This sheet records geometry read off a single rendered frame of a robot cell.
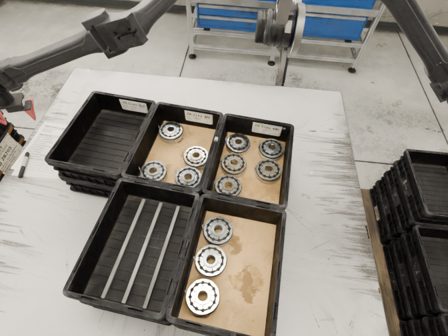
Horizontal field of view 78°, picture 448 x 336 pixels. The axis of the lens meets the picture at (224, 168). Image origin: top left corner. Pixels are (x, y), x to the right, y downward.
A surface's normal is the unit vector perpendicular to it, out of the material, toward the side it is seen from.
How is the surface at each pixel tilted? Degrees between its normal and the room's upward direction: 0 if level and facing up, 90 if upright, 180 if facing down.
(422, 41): 88
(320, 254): 0
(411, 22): 88
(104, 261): 0
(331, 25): 90
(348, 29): 90
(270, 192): 0
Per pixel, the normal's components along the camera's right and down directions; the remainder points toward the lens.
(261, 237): 0.03, -0.56
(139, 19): 0.78, 0.29
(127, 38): -0.20, 0.83
